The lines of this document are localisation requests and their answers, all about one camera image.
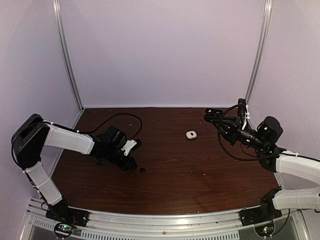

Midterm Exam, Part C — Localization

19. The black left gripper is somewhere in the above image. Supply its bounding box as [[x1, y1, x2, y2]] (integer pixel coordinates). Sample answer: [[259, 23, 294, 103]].
[[105, 145, 138, 171]]

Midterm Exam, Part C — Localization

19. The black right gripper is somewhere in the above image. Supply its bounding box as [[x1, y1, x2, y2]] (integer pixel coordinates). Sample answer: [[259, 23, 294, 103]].
[[212, 116, 268, 152]]

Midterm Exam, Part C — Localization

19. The white earbud charging case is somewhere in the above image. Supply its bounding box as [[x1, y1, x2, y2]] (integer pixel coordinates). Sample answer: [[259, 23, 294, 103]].
[[185, 130, 197, 140]]

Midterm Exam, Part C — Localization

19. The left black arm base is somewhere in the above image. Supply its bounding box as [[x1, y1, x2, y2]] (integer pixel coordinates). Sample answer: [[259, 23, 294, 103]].
[[42, 191, 90, 227]]

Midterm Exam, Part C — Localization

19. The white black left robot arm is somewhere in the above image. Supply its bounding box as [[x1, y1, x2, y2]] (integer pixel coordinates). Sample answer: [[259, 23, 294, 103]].
[[10, 113, 142, 222]]

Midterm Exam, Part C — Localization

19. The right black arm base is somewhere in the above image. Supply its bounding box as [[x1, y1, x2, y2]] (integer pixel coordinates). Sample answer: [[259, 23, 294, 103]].
[[238, 188, 282, 226]]

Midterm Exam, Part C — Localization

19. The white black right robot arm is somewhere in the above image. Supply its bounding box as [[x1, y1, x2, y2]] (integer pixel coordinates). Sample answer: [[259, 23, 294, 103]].
[[204, 112, 320, 221]]

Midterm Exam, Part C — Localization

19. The left circuit board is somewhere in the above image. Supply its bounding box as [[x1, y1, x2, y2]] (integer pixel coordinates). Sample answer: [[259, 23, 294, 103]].
[[53, 222, 76, 239]]

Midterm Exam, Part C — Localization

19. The circuit board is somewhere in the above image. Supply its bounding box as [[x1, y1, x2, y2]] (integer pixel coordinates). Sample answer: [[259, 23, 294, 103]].
[[254, 223, 275, 238], [53, 222, 76, 239]]

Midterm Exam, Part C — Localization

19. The right circuit board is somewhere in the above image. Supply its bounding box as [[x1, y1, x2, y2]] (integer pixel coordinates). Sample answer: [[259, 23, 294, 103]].
[[254, 223, 275, 238]]

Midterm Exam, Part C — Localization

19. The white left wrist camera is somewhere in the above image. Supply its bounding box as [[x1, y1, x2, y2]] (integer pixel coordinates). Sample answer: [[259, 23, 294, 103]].
[[120, 139, 142, 156]]

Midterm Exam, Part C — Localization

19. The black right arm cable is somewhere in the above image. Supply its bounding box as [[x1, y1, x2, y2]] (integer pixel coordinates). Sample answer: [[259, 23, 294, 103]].
[[217, 104, 266, 162]]

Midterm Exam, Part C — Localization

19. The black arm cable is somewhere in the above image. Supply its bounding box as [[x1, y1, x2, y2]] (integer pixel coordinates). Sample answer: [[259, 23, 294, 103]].
[[217, 104, 266, 162], [74, 113, 143, 141]]

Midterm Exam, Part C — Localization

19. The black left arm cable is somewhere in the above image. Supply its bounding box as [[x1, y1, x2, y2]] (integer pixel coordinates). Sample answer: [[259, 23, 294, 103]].
[[74, 113, 143, 141]]

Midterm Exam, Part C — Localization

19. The aluminium front rail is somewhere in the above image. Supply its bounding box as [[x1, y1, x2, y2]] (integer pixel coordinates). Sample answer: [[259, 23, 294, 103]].
[[18, 198, 310, 240]]

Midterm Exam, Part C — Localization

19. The right aluminium frame post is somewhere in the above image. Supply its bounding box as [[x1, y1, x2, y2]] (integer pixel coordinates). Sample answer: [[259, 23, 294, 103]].
[[245, 0, 273, 104]]

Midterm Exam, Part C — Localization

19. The aluminium frame post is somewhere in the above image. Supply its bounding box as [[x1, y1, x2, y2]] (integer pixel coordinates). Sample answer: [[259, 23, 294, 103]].
[[245, 0, 273, 104], [52, 0, 84, 112]]

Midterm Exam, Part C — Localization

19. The left aluminium frame post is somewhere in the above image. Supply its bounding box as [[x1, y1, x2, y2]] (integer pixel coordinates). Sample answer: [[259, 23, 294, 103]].
[[52, 0, 84, 112]]

